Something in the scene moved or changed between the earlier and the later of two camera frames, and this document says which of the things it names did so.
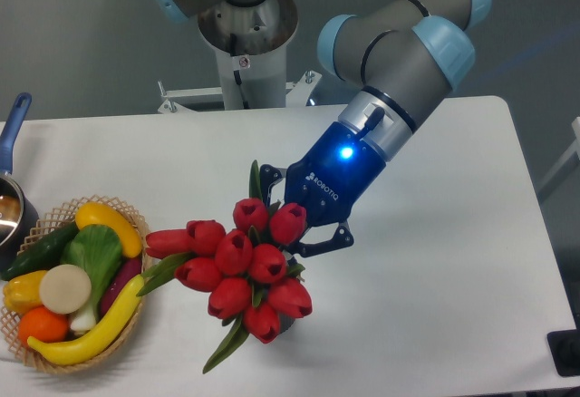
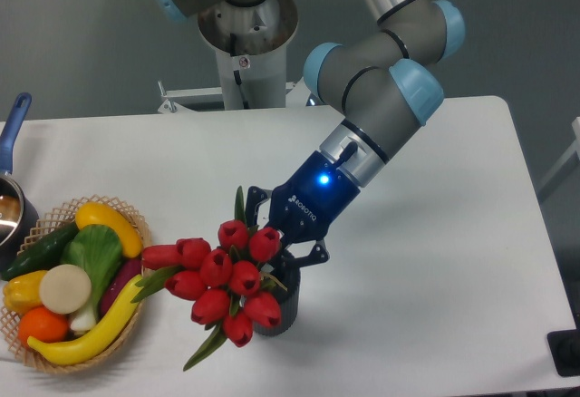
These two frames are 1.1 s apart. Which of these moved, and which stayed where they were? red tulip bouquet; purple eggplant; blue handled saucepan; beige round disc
Moved: red tulip bouquet
Stayed: beige round disc; blue handled saucepan; purple eggplant
